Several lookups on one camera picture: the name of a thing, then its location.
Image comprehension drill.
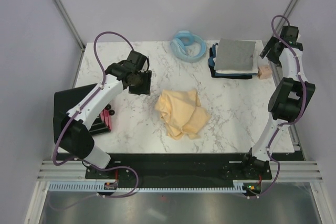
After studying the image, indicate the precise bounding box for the aluminium frame rail front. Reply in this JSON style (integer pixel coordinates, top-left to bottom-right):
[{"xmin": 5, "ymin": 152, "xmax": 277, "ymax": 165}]
[{"xmin": 37, "ymin": 161, "xmax": 322, "ymax": 187}]

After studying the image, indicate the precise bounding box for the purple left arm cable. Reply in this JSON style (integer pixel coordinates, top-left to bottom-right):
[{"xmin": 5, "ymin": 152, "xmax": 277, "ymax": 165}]
[{"xmin": 48, "ymin": 31, "xmax": 140, "ymax": 211}]

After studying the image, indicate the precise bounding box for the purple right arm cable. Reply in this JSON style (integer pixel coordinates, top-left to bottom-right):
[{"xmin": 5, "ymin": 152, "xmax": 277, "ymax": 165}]
[{"xmin": 244, "ymin": 15, "xmax": 309, "ymax": 200}]

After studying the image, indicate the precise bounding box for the aluminium frame post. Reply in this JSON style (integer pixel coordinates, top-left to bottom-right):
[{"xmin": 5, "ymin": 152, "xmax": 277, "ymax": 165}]
[
  {"xmin": 265, "ymin": 0, "xmax": 316, "ymax": 49},
  {"xmin": 52, "ymin": 0, "xmax": 86, "ymax": 52}
]

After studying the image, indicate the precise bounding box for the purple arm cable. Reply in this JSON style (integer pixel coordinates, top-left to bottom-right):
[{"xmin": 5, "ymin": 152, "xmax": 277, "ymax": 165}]
[
  {"xmin": 48, "ymin": 31, "xmax": 140, "ymax": 211},
  {"xmin": 244, "ymin": 15, "xmax": 309, "ymax": 200}
]

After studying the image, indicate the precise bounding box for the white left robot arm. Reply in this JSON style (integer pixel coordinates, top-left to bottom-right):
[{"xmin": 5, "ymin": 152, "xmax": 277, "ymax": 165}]
[{"xmin": 52, "ymin": 56, "xmax": 152, "ymax": 178}]

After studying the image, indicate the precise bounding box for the aluminium frame post left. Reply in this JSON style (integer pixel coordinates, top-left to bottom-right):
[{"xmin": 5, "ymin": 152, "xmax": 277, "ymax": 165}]
[{"xmin": 52, "ymin": 0, "xmax": 86, "ymax": 52}]

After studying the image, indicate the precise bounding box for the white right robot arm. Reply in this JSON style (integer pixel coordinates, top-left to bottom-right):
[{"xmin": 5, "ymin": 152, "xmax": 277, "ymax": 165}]
[{"xmin": 240, "ymin": 36, "xmax": 316, "ymax": 179}]

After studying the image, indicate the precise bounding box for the aluminium frame post right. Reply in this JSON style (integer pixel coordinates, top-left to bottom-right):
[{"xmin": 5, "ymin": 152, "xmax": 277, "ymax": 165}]
[{"xmin": 265, "ymin": 0, "xmax": 316, "ymax": 49}]

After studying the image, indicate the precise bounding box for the small pink cube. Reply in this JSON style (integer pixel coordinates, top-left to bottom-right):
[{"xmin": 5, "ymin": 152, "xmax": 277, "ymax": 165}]
[{"xmin": 257, "ymin": 65, "xmax": 272, "ymax": 80}]

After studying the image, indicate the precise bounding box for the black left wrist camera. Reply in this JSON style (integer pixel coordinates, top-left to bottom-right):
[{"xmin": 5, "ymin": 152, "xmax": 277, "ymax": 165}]
[{"xmin": 124, "ymin": 50, "xmax": 150, "ymax": 72}]

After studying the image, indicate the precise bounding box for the black pink drawer organizer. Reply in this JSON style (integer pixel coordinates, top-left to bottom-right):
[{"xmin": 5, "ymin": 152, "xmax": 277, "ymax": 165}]
[{"xmin": 53, "ymin": 83, "xmax": 116, "ymax": 142}]

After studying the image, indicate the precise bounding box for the yellow t shirt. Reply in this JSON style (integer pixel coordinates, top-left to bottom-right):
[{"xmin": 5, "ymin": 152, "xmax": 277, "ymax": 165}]
[{"xmin": 155, "ymin": 89, "xmax": 211, "ymax": 140}]

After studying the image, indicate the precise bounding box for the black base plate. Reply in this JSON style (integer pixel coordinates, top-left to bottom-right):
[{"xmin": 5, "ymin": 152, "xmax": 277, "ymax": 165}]
[{"xmin": 54, "ymin": 152, "xmax": 307, "ymax": 189}]

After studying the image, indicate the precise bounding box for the white slotted cable duct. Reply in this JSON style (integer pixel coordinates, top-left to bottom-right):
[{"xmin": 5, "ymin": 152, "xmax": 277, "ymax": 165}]
[{"xmin": 48, "ymin": 181, "xmax": 251, "ymax": 193}]

